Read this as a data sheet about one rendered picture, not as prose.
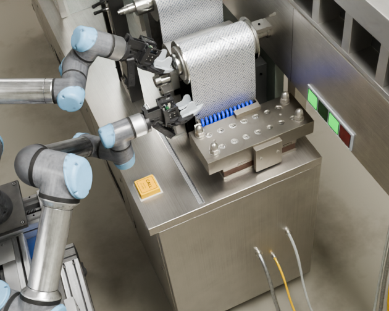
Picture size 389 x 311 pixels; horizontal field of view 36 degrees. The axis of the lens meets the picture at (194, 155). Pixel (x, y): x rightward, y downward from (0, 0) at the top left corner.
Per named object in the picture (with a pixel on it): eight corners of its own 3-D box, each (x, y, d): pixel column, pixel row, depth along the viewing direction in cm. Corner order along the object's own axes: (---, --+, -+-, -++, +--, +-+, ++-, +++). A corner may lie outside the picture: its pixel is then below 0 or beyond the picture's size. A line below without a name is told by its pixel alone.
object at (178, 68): (179, 71, 193) (177, 79, 200) (185, 69, 193) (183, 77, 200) (170, 50, 194) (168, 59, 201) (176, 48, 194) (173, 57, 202)
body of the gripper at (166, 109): (180, 106, 197) (146, 119, 194) (183, 124, 203) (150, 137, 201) (171, 92, 202) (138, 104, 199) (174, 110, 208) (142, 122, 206)
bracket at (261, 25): (249, 26, 203) (249, 21, 201) (265, 21, 204) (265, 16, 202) (256, 34, 199) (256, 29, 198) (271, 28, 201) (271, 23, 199)
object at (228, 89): (195, 121, 211) (190, 82, 197) (255, 99, 216) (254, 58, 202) (196, 123, 211) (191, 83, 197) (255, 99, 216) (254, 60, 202)
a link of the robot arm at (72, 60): (53, 84, 181) (70, 61, 175) (58, 60, 189) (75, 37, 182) (76, 95, 185) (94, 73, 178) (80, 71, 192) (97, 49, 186)
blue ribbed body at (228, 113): (198, 124, 212) (197, 117, 209) (252, 103, 216) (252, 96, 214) (202, 131, 210) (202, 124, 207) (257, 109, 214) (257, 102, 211)
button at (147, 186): (134, 185, 211) (133, 181, 209) (153, 178, 212) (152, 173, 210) (142, 199, 206) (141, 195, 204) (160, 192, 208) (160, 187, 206)
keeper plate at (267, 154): (253, 168, 209) (252, 147, 201) (278, 157, 211) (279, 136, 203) (257, 173, 208) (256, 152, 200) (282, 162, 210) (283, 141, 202)
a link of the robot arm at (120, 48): (107, 63, 181) (98, 48, 186) (120, 66, 184) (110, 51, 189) (118, 42, 178) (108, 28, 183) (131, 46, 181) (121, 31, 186)
